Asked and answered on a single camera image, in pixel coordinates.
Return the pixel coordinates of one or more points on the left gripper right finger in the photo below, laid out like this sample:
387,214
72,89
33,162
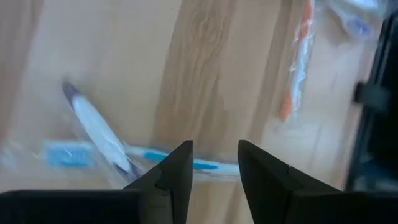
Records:
295,205

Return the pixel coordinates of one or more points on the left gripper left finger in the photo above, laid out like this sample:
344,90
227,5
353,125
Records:
124,208

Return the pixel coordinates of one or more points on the blue white toothbrush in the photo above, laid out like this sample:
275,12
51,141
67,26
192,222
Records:
202,165

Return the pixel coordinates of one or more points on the orange white toothbrush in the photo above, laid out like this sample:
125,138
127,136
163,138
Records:
286,105

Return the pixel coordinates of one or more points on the purple white toothbrush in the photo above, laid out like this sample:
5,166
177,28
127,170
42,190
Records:
359,26
96,127

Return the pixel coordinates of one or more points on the black frame clamp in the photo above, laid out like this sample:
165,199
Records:
371,96

